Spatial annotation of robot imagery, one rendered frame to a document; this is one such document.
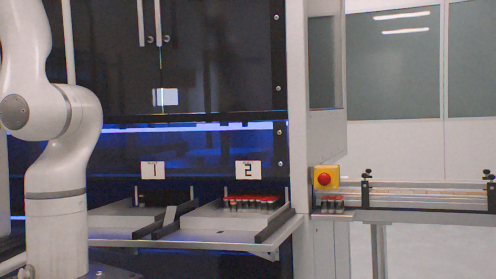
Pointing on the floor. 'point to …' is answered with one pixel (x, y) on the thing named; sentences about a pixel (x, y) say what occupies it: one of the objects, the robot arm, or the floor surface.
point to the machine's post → (299, 135)
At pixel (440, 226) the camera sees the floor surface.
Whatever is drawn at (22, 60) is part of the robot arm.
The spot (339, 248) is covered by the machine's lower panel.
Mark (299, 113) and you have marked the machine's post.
